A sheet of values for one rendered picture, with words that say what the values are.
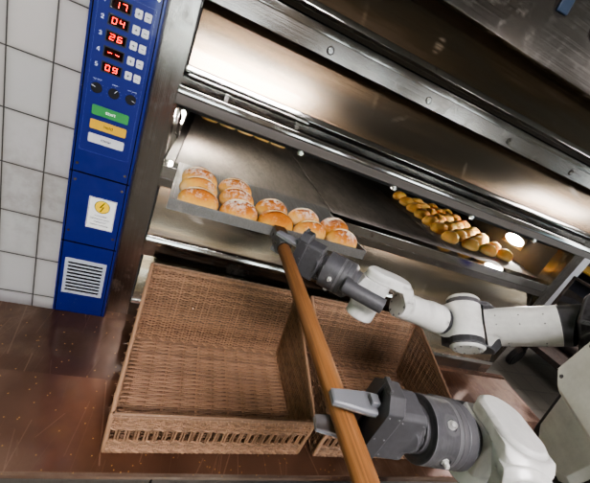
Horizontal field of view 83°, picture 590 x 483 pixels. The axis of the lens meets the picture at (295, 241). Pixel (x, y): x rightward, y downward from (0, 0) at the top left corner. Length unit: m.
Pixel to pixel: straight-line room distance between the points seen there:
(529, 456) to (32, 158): 1.25
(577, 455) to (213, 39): 1.16
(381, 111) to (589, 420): 0.90
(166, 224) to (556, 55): 1.38
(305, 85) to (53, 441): 1.14
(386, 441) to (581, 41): 1.36
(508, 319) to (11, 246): 1.41
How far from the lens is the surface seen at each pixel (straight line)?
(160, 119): 1.08
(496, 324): 0.92
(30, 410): 1.17
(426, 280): 1.58
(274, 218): 0.87
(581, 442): 0.78
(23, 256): 1.38
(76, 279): 1.33
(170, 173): 1.12
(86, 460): 1.09
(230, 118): 0.92
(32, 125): 1.19
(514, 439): 0.55
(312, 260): 0.77
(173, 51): 1.06
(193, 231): 1.18
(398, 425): 0.48
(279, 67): 1.07
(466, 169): 1.39
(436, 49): 1.22
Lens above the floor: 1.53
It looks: 23 degrees down
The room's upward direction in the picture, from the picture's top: 24 degrees clockwise
